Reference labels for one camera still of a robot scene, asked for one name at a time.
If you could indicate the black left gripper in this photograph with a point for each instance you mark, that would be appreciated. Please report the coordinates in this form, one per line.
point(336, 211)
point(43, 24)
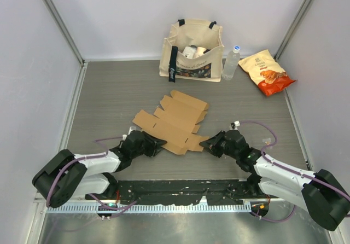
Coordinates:
point(155, 144)

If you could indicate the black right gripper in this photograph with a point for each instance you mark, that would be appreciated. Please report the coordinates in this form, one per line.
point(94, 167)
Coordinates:
point(210, 145)

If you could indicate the brown cardboard box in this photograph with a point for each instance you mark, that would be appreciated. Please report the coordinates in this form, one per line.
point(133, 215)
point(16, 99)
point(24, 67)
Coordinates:
point(177, 121)

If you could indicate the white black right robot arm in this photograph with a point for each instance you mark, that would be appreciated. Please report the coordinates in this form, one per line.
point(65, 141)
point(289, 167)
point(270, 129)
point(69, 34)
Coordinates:
point(318, 193)

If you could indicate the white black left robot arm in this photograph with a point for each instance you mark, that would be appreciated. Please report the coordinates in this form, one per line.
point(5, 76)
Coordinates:
point(69, 175)

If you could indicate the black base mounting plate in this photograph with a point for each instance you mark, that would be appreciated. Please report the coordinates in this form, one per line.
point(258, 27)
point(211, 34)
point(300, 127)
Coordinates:
point(181, 192)

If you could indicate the small clear wrapper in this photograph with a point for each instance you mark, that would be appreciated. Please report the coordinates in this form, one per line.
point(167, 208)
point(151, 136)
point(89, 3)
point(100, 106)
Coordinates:
point(267, 141)

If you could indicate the cassava chips bag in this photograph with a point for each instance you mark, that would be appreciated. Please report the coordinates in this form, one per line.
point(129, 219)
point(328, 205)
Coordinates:
point(266, 73)

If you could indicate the clear plastic water bottle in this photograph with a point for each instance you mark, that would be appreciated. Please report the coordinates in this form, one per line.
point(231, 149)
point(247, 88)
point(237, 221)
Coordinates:
point(231, 63)

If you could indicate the white items inside bag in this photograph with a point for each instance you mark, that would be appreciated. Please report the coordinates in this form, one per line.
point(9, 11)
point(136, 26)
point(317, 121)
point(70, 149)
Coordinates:
point(193, 52)

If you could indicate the beige canvas tote bag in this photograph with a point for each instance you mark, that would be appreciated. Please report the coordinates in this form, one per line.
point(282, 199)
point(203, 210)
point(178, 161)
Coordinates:
point(201, 33)

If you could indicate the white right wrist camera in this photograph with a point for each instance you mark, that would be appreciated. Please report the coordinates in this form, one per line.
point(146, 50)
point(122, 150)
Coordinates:
point(234, 125)

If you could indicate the white slotted cable duct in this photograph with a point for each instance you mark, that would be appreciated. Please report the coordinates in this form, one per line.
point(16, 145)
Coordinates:
point(202, 207)

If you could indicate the aluminium frame post left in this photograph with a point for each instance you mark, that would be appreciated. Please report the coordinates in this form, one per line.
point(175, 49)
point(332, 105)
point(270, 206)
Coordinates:
point(63, 29)

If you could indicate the aluminium frame post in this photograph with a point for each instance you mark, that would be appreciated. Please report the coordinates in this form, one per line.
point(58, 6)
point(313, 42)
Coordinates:
point(63, 29)
point(301, 13)

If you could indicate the aluminium frame post right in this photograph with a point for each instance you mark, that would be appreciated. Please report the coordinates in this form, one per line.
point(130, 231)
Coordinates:
point(301, 13)

